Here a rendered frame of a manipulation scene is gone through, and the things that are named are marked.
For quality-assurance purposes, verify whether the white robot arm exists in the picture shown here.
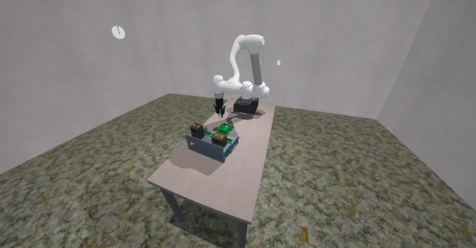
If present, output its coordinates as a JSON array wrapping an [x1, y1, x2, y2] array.
[[213, 34, 269, 104]]

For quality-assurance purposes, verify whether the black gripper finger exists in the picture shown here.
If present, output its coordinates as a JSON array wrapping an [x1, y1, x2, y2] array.
[[219, 105, 226, 121], [214, 104, 220, 120]]

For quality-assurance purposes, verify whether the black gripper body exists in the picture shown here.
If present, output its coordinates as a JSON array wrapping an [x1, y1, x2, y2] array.
[[216, 98, 223, 107]]

